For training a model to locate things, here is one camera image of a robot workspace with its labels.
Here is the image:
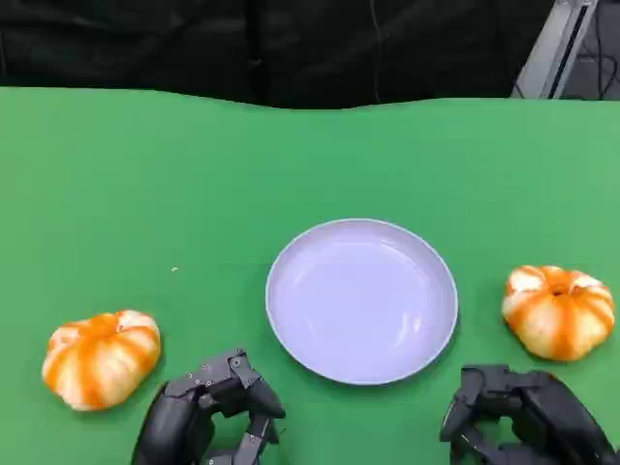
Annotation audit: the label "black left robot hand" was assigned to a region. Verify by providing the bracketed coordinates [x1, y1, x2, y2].
[133, 347, 287, 465]

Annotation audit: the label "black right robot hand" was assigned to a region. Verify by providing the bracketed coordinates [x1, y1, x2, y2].
[439, 363, 620, 465]

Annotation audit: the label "orange white toy bread roll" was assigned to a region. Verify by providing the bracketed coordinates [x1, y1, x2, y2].
[41, 309, 163, 412]
[501, 263, 616, 363]

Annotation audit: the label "lilac plate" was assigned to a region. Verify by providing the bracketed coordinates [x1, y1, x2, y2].
[264, 217, 460, 388]

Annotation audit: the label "green table cloth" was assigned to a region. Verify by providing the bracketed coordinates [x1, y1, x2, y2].
[0, 85, 620, 465]

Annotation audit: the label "grey metal stand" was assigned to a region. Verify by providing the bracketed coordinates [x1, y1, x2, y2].
[511, 0, 606, 101]

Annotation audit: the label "black backdrop curtain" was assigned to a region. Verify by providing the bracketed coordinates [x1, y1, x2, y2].
[0, 0, 558, 110]

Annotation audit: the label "black floor cables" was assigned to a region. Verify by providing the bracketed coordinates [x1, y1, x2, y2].
[578, 0, 620, 101]

